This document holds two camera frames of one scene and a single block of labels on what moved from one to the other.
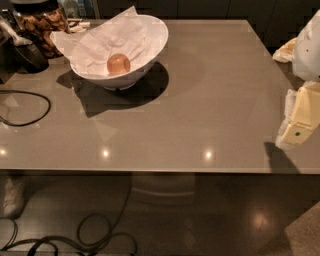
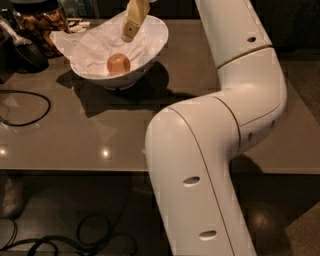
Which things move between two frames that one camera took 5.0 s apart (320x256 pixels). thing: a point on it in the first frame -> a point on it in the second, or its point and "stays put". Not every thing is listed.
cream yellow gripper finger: [302, 110] -> [136, 14]
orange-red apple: [118, 64] stays put
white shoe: [14, 196] stays put
